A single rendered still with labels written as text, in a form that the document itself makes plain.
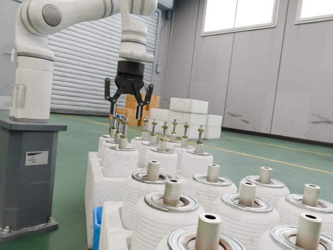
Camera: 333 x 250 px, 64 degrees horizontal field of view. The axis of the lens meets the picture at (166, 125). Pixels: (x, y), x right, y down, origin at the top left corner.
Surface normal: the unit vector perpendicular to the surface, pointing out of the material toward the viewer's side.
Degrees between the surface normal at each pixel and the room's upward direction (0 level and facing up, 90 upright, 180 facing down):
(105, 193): 90
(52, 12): 83
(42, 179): 90
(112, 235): 0
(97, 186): 90
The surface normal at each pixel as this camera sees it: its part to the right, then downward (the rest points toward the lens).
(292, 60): -0.69, -0.04
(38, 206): 0.72, 0.12
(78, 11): 0.85, 0.14
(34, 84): 0.47, 0.11
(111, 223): 0.11, -0.99
